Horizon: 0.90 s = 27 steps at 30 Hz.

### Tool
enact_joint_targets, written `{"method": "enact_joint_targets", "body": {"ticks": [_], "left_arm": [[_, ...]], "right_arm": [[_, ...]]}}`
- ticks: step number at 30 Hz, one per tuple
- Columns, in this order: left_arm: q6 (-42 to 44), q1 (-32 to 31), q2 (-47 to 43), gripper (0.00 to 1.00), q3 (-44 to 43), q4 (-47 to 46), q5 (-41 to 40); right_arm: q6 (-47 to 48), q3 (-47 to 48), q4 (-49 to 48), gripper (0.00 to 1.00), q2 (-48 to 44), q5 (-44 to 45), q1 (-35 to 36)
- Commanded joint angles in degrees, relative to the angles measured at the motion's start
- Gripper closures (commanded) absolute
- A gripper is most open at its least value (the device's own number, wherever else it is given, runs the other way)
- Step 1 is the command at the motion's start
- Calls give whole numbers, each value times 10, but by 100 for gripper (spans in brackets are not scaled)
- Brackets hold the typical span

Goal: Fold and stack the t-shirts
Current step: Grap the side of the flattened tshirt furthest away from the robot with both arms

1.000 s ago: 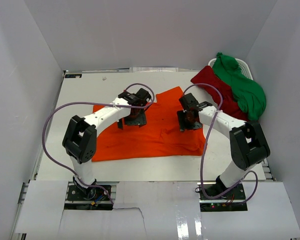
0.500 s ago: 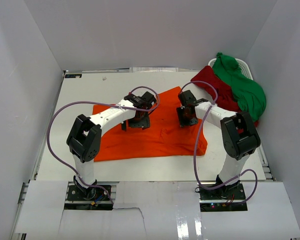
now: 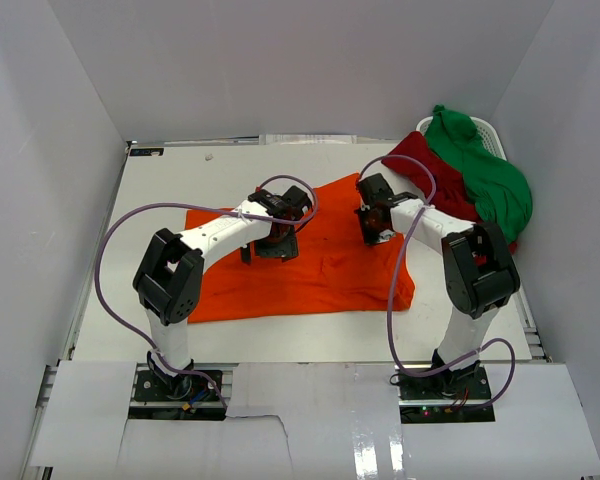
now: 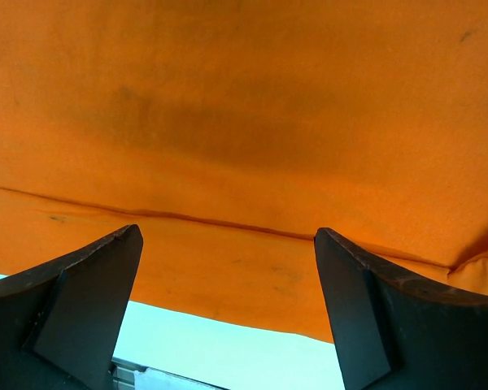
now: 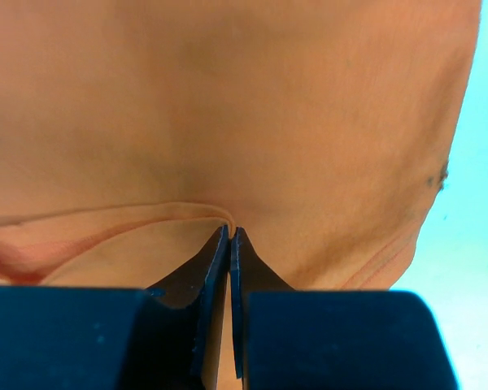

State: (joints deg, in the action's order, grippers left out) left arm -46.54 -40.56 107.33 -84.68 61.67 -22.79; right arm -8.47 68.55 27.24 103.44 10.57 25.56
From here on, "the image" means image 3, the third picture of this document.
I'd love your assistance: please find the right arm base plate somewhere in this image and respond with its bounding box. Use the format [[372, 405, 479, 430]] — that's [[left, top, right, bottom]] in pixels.
[[389, 366, 496, 425]]

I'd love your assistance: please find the white paper sheet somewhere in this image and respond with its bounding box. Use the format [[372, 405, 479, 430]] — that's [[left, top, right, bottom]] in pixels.
[[215, 134, 358, 146]]

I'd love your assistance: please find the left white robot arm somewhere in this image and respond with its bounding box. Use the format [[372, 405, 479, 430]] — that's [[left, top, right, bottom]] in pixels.
[[133, 186, 312, 399]]

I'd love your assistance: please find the green t shirt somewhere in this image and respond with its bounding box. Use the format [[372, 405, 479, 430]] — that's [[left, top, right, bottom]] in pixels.
[[425, 104, 533, 243]]

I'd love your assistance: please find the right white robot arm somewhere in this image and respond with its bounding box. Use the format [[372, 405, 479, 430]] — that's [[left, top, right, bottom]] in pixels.
[[355, 174, 520, 399]]

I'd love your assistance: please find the black label sticker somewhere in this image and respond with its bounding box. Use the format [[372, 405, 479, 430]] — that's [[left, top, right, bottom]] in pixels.
[[129, 147, 164, 157]]

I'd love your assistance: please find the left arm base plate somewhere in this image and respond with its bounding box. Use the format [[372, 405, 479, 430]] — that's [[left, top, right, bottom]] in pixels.
[[128, 368, 226, 422]]

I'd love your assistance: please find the white perforated laundry basket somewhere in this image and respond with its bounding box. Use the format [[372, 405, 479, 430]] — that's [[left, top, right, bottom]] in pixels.
[[415, 116, 507, 161]]

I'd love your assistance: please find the red t shirt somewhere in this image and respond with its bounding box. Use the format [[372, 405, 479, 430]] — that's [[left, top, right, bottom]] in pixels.
[[381, 130, 519, 256]]

